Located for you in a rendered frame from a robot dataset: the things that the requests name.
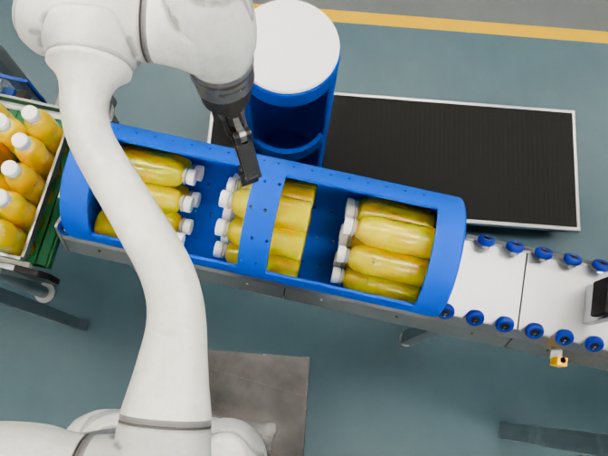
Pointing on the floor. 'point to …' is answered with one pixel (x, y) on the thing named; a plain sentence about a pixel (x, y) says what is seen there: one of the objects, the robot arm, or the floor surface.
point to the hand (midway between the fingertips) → (234, 146)
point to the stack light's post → (9, 65)
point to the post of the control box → (41, 309)
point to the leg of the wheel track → (415, 337)
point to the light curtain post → (556, 438)
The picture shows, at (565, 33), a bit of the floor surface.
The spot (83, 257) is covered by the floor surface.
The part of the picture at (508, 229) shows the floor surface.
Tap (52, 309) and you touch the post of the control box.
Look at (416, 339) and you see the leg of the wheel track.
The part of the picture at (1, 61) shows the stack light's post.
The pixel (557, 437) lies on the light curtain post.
